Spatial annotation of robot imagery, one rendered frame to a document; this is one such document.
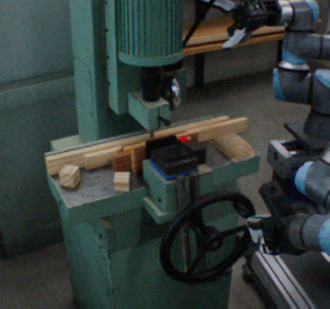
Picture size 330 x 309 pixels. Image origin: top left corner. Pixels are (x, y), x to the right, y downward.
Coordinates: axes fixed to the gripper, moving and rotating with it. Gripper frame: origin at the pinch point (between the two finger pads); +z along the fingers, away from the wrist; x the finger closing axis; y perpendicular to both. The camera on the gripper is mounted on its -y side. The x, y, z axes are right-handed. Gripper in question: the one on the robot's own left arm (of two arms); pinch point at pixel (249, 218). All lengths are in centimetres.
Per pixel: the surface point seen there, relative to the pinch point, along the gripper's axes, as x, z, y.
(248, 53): 209, 279, -83
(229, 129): 19.6, 32.5, -22.3
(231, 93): 167, 261, -48
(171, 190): -14.3, 9.8, -11.6
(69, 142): -23, 70, -31
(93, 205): -32.1, 20.5, -12.3
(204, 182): -4.8, 10.1, -11.0
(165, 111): -4.9, 22.3, -31.8
